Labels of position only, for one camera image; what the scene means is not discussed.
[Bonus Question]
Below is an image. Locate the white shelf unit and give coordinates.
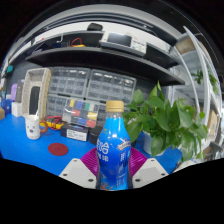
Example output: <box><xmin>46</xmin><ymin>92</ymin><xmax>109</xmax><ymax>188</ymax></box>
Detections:
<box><xmin>168</xmin><ymin>25</ymin><xmax>224</xmax><ymax>161</ymax></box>

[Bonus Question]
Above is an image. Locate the flat round red coaster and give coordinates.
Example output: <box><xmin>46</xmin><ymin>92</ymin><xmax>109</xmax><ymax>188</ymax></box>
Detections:
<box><xmin>47</xmin><ymin>142</ymin><xmax>69</xmax><ymax>157</ymax></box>

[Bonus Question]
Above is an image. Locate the purple package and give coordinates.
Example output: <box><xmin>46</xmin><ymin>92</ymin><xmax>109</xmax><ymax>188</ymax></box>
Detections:
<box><xmin>10</xmin><ymin>83</ymin><xmax>19</xmax><ymax>102</ymax></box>

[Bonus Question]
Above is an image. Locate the black flat pouch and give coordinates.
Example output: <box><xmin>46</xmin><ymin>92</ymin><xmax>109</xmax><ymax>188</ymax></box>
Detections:
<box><xmin>28</xmin><ymin>85</ymin><xmax>41</xmax><ymax>116</ymax></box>

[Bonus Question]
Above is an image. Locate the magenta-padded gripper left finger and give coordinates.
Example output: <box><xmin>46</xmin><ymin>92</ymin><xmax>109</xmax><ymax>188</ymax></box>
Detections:
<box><xmin>59</xmin><ymin>147</ymin><xmax>101</xmax><ymax>190</ymax></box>

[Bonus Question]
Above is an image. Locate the beige perforated storage basket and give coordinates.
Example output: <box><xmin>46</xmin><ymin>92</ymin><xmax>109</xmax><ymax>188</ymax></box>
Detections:
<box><xmin>21</xmin><ymin>67</ymin><xmax>53</xmax><ymax>120</ymax></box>

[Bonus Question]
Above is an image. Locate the green potted plant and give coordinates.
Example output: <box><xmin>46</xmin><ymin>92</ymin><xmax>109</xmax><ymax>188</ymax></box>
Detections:
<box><xmin>122</xmin><ymin>80</ymin><xmax>209</xmax><ymax>163</ymax></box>

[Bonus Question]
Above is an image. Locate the blue box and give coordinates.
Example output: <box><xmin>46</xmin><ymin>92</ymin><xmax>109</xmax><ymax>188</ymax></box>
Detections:
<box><xmin>1</xmin><ymin>98</ymin><xmax>13</xmax><ymax>115</ymax></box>

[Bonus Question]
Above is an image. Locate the black overhead shelf unit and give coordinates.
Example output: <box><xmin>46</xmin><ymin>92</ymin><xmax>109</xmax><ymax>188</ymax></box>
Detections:
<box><xmin>24</xmin><ymin>21</ymin><xmax>186</xmax><ymax>87</ymax></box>

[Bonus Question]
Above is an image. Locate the clear box of coloured parts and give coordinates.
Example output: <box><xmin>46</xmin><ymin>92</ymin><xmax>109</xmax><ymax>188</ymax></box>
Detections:
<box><xmin>62</xmin><ymin>98</ymin><xmax>100</xmax><ymax>129</ymax></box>

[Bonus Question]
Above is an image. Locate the dark grey flat box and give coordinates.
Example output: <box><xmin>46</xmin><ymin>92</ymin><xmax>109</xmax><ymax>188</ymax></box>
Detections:
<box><xmin>15</xmin><ymin>79</ymin><xmax>25</xmax><ymax>104</ymax></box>

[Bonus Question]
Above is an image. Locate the white printed mug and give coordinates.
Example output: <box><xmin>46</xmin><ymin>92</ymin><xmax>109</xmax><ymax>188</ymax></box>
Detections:
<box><xmin>24</xmin><ymin>114</ymin><xmax>42</xmax><ymax>140</ymax></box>

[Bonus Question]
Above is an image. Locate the blue drink bottle gold cap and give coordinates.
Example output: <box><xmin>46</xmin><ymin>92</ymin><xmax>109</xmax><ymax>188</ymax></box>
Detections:
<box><xmin>95</xmin><ymin>100</ymin><xmax>132</xmax><ymax>192</ymax></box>

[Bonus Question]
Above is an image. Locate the yellow multimeter with red leads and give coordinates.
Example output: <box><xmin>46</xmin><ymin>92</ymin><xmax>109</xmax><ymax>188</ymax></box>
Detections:
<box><xmin>39</xmin><ymin>115</ymin><xmax>67</xmax><ymax>132</ymax></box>

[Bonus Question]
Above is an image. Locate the black box with white label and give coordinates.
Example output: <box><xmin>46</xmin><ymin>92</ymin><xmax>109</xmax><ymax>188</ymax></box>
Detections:
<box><xmin>60</xmin><ymin>123</ymin><xmax>90</xmax><ymax>142</ymax></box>

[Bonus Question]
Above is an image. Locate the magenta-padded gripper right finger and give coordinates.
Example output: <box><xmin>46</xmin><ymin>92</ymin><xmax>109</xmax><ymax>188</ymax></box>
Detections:
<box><xmin>128</xmin><ymin>146</ymin><xmax>169</xmax><ymax>190</ymax></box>

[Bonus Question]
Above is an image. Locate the small white box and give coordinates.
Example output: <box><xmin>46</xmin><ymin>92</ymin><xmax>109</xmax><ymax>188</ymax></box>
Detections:
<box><xmin>11</xmin><ymin>101</ymin><xmax>24</xmax><ymax>118</ymax></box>

